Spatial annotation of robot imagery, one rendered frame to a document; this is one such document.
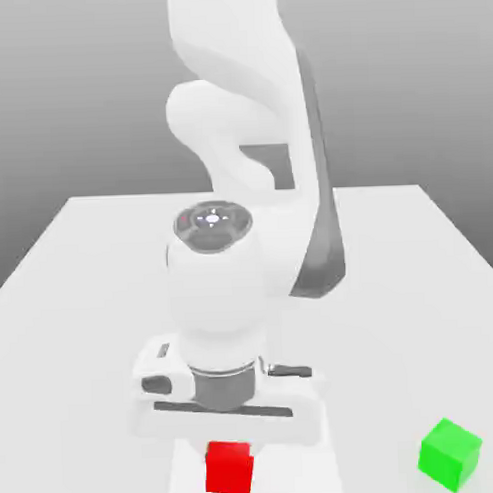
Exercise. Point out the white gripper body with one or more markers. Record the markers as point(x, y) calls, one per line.
point(236, 425)

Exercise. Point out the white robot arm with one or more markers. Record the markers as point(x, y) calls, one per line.
point(216, 287)

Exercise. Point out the small red cube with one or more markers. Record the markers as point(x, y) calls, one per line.
point(228, 469)

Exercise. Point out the small green cube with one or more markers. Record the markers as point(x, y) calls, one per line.
point(450, 455)

